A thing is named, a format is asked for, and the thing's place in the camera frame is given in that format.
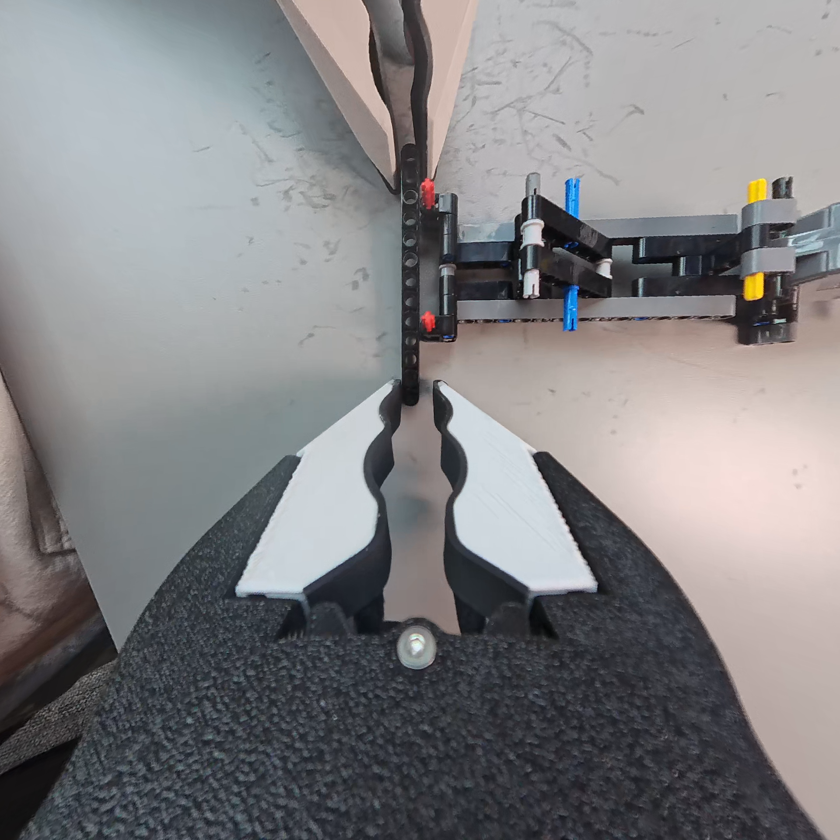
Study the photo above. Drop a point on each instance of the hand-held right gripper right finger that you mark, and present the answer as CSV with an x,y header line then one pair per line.
x,y
518,525

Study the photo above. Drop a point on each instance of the grey desk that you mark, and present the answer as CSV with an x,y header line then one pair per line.
x,y
197,262

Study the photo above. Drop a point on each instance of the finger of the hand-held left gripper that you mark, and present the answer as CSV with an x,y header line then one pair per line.
x,y
341,65
453,39

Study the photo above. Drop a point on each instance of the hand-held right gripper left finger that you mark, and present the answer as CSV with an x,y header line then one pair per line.
x,y
315,518

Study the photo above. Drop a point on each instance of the person's beige clothing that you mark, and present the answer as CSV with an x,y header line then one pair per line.
x,y
33,525

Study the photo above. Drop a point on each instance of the partly built toy chassis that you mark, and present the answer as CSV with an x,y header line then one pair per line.
x,y
656,226

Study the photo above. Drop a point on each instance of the long black toy beam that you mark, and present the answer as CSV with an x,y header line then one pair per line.
x,y
409,275

